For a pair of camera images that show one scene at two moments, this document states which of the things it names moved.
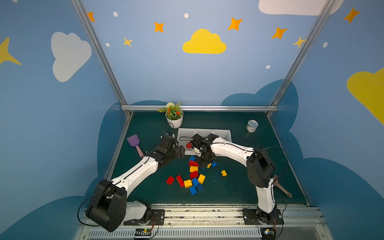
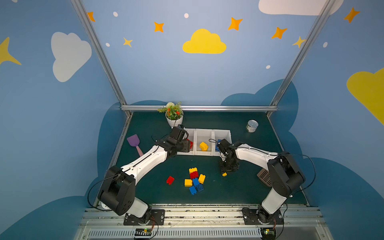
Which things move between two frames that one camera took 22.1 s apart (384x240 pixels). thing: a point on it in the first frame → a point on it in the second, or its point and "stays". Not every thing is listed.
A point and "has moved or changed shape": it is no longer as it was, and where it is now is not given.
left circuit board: [143, 232] stays
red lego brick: [192, 163] has moved or changed shape
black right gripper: [205, 155] → [231, 163]
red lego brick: [170, 180] stays
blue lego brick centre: [195, 181] stays
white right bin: [224, 136] stays
